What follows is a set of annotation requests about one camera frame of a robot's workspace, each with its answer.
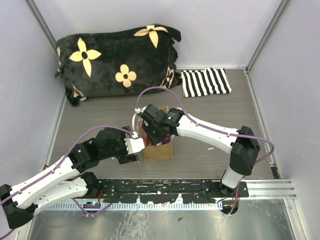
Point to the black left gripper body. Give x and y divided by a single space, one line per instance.
125 158

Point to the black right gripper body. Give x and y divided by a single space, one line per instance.
156 136

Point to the red cola can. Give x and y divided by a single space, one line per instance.
148 141

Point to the burlap watermelon canvas bag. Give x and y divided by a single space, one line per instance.
154 153

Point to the purple fanta can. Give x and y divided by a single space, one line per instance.
168 139

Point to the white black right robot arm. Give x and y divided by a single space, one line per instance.
240 144

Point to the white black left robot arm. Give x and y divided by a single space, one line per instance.
69 177

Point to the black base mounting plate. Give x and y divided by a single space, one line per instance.
159 191

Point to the black white striped cloth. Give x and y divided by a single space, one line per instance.
200 83

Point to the black floral plush blanket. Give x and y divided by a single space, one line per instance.
123 63

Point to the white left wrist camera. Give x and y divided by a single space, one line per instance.
134 144

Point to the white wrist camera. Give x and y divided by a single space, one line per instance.
134 144
137 114

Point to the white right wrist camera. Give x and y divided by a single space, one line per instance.
137 114

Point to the white slotted cable duct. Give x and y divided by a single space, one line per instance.
175 206

